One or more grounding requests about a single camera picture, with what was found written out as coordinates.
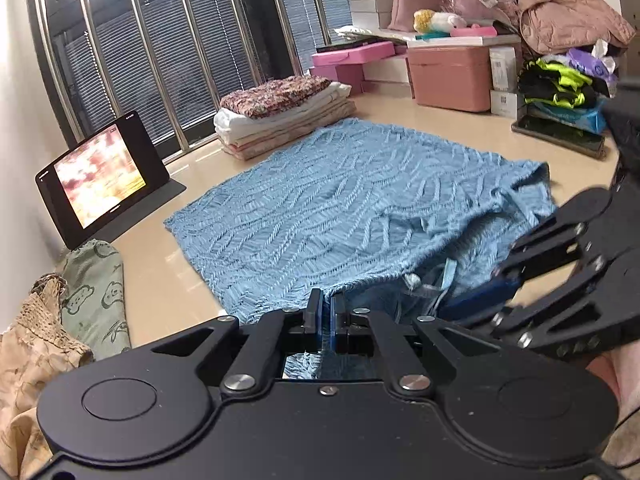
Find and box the blue knitted garment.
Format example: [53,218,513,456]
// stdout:
[162,117,558,380]

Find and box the blue plastic bag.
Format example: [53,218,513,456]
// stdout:
[527,99,606,134]

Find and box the white lower carton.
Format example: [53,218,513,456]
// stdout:
[490,90,526,120]

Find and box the neon yellow black clothing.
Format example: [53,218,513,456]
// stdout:
[518,58,598,110]

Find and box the purple plastic bag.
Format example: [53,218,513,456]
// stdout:
[566,39,618,98]

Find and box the stack of folded beige blankets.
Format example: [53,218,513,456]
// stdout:
[214,81,356,160]

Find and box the white small carton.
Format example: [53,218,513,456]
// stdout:
[489,47,518,92]

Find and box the pink storage box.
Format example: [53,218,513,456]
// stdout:
[407,47,491,113]

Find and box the floral folded cloth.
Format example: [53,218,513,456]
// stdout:
[220,76,331,119]

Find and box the magenta small box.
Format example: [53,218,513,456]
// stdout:
[309,64,363,96]

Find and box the pink quilted jacket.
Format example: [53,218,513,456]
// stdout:
[518,0,636,54]

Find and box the black tablet with stand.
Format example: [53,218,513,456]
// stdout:
[35,112,186,250]

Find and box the pink flat box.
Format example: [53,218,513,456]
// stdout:
[311,41,395,67]

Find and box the yellow white plush toy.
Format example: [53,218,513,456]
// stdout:
[413,9,468,35]

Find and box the beige lace cloth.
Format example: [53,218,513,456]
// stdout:
[1,274,93,479]

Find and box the pink cushion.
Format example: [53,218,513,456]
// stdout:
[388,0,442,32]

